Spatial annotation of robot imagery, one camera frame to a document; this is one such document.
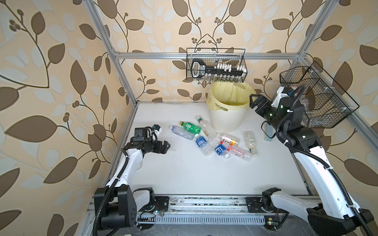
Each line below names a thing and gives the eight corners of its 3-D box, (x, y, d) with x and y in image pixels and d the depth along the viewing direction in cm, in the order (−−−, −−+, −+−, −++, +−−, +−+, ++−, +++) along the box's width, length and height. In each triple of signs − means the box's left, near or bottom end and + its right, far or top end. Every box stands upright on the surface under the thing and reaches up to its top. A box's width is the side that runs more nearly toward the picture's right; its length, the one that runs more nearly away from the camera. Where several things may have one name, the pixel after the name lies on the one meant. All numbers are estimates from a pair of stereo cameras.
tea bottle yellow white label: (215, 140, 99) (215, 137, 96) (216, 135, 101) (217, 132, 98) (238, 147, 95) (239, 145, 92) (239, 142, 98) (240, 139, 95)
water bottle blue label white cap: (207, 157, 93) (207, 153, 88) (192, 141, 100) (191, 136, 96) (214, 152, 95) (215, 147, 90) (198, 136, 103) (198, 131, 98)
